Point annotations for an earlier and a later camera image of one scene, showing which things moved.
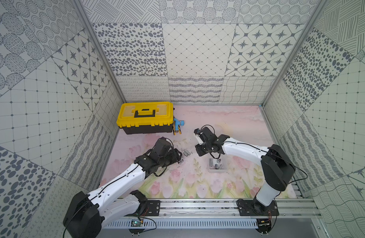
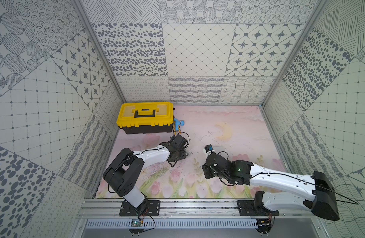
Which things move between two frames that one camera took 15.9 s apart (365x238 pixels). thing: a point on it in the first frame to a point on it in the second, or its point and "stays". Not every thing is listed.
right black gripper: x=200 y=153 to x=206 y=169
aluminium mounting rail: x=228 y=208 stays
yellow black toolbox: x=146 y=117 stays
